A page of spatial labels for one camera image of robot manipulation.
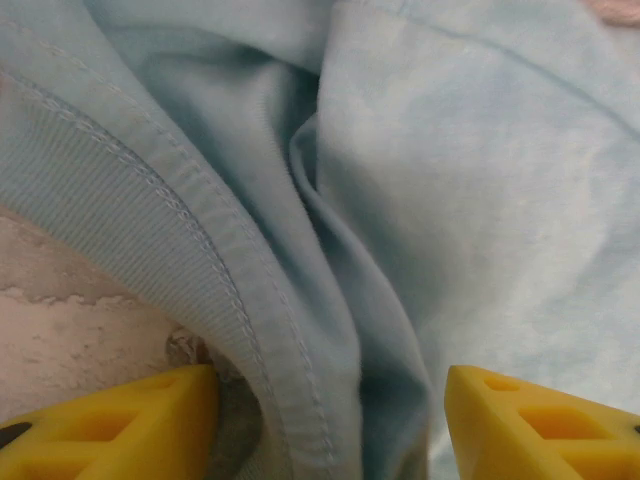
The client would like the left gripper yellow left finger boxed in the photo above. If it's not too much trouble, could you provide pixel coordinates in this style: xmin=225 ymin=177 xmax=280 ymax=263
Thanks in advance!
xmin=0 ymin=363 xmax=221 ymax=480

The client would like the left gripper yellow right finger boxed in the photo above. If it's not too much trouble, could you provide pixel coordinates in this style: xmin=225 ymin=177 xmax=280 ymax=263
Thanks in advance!
xmin=444 ymin=364 xmax=640 ymax=480

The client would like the light blue t-shirt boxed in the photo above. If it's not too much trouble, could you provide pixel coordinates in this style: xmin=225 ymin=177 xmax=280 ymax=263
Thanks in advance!
xmin=0 ymin=0 xmax=640 ymax=480

